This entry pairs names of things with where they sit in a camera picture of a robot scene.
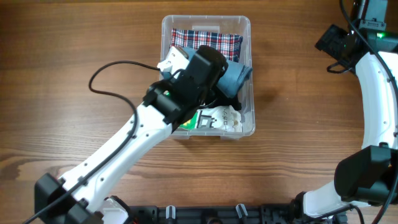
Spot white printed t-shirt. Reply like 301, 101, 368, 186
179, 106, 243, 132

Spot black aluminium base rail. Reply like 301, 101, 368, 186
124, 203, 348, 224

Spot clear plastic storage bin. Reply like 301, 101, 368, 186
160, 15, 256, 139

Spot black garment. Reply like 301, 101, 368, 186
209, 89, 242, 111

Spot blue denim jeans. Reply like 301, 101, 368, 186
163, 47, 252, 98

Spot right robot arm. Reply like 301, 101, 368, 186
289, 25, 397, 223

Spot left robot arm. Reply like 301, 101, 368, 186
26, 45, 228, 223

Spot red plaid shirt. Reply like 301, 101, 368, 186
170, 28, 243, 62

